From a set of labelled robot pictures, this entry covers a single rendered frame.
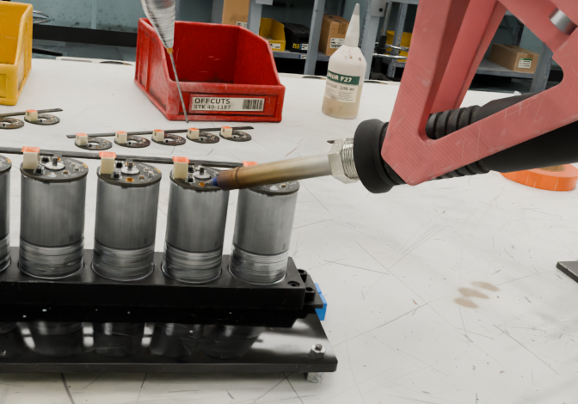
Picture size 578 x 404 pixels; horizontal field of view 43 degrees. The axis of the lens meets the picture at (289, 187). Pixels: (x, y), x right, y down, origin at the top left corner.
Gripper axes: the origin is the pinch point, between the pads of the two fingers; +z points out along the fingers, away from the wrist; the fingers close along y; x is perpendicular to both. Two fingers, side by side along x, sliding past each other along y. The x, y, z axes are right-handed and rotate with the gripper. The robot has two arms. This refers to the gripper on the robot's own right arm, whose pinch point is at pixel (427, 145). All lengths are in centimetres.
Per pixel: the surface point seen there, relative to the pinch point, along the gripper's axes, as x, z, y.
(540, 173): 1.9, 9.3, -33.4
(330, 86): -16.1, 17.9, -35.8
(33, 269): -7.2, 13.3, 4.4
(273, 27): -187, 178, -372
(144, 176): -7.1, 8.8, 1.2
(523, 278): 5.9, 8.5, -16.6
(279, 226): -2.5, 7.9, -2.1
